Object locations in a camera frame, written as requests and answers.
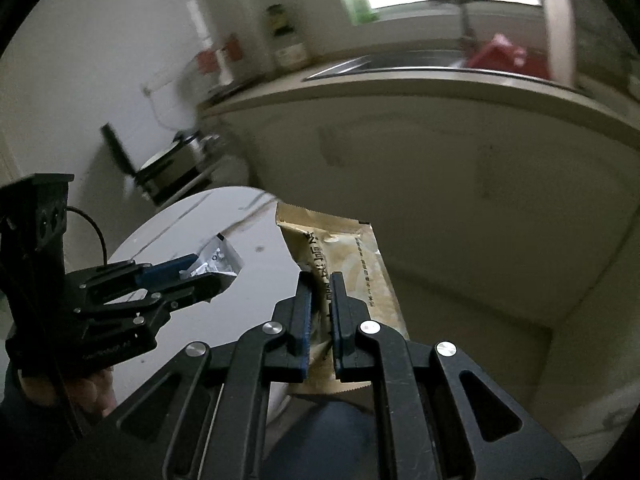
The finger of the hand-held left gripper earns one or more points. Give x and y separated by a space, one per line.
190 292
165 267

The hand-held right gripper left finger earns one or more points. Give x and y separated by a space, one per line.
302 330

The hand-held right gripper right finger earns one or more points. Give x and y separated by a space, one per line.
337 330

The silver foil wrapper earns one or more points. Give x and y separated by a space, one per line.
220 257

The tan snack wrapper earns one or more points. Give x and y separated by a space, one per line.
345 250

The person's left hand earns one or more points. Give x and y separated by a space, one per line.
85 385

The silver rice cooker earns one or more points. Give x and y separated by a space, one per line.
165 165

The dark blue cloth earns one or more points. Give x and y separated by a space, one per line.
320 435

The kitchen counter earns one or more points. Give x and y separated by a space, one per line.
450 160

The white rice spoon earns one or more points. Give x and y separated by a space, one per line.
224 67

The white container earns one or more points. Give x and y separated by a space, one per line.
291 56

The dark lidded jar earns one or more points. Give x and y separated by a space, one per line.
277 20

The steel sink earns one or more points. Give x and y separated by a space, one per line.
390 62

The red basin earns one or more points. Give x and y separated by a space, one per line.
505 57

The kitchen faucet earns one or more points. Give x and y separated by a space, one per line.
462 15

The red wall holder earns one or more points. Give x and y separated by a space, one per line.
205 60

